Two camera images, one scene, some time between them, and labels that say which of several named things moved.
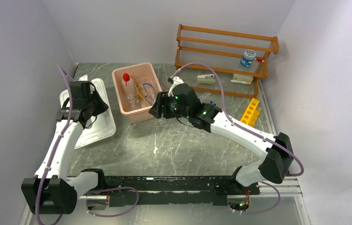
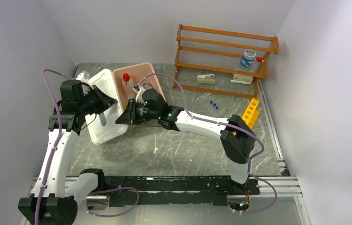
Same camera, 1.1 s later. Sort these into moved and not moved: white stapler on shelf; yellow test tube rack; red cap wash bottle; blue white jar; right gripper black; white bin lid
Moved: right gripper black; white bin lid
Not moved: red cap wash bottle; white stapler on shelf; yellow test tube rack; blue white jar
